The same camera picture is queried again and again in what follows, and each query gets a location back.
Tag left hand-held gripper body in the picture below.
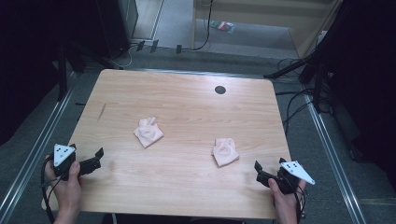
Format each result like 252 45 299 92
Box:
50 143 103 182

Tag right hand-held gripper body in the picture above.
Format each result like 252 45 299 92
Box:
255 160 317 196

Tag pink sock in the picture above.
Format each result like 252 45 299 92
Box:
133 116 164 149
211 137 240 168

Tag person's right hand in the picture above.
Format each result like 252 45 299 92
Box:
267 177 308 224

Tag person's left hand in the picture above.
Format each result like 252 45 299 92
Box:
44 155 84 216

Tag black metal stand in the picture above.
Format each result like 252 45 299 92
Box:
56 41 69 102

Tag black curtain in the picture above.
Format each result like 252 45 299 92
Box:
314 0 396 188
0 0 101 147

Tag black cabinet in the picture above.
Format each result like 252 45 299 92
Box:
95 0 140 60

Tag colourful packets on floor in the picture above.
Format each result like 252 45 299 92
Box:
209 20 236 35

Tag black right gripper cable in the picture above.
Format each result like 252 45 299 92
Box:
291 186 308 224

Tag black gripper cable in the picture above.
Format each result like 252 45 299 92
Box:
39 154 64 224
291 186 308 224

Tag metal floor rail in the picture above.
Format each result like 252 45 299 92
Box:
0 73 78 220
304 92 368 224

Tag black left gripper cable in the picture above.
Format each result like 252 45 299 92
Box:
39 154 64 224

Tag black floor cable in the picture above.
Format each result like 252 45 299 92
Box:
275 57 334 136

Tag white floor cable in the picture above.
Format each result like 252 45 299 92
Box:
106 44 138 70

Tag black hanging cable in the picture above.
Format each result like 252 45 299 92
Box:
181 0 215 52

